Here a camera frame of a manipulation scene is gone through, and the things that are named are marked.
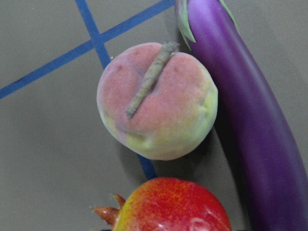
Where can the red pomegranate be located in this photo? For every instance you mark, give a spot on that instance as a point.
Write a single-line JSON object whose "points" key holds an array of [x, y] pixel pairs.
{"points": [[166, 204]]}

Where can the pink yellow peach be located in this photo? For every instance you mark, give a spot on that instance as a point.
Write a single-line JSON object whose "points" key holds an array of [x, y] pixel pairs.
{"points": [[175, 116]]}

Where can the purple eggplant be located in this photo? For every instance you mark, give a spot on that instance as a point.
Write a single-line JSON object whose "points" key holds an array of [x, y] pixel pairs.
{"points": [[272, 169]]}

